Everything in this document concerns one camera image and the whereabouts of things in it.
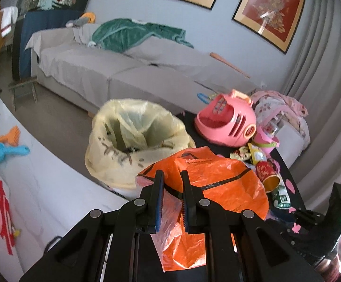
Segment orange plastic bag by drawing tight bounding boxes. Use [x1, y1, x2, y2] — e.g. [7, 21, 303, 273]
[135, 146, 269, 272]

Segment green white snack packet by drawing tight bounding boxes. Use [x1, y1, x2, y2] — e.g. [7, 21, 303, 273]
[271, 184, 291, 209]

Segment red yellow snack wrapper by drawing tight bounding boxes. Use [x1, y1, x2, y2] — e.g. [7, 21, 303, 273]
[230, 146, 251, 161]

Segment yellow lined trash bin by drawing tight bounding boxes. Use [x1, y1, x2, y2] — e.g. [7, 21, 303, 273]
[85, 99, 195, 199]

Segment black cloth with pink shapes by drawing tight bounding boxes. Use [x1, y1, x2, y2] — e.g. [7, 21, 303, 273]
[129, 110, 310, 282]

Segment pink toy carrier case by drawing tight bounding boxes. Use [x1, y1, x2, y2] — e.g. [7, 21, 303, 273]
[195, 89, 257, 148]

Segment pink toy bucket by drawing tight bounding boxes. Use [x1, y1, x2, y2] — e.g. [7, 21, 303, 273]
[251, 127, 280, 157]

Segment pink clothes pile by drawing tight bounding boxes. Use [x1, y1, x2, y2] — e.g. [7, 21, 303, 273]
[250, 90, 310, 150]

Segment orange toy rake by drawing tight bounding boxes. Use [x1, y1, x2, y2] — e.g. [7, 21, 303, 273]
[0, 125, 20, 146]

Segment wooden back scratcher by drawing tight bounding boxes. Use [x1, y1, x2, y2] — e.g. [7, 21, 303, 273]
[209, 52, 251, 79]

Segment blue toy scoop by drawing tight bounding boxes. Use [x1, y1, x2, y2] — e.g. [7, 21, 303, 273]
[0, 143, 30, 163]

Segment grey covered sofa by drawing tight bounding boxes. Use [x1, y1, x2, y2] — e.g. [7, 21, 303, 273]
[26, 24, 260, 114]

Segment small wooden stool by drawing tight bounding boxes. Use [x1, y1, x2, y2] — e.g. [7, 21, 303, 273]
[8, 77, 38, 111]

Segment green blanket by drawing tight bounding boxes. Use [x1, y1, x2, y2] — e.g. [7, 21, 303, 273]
[88, 18, 193, 53]

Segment grey orange plush toy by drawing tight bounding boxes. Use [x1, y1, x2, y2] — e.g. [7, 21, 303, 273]
[66, 12, 96, 28]

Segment right red framed picture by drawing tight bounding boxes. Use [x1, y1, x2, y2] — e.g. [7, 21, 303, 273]
[232, 0, 305, 54]

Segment blue yellow cords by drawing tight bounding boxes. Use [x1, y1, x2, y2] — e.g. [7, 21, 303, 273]
[197, 92, 218, 105]

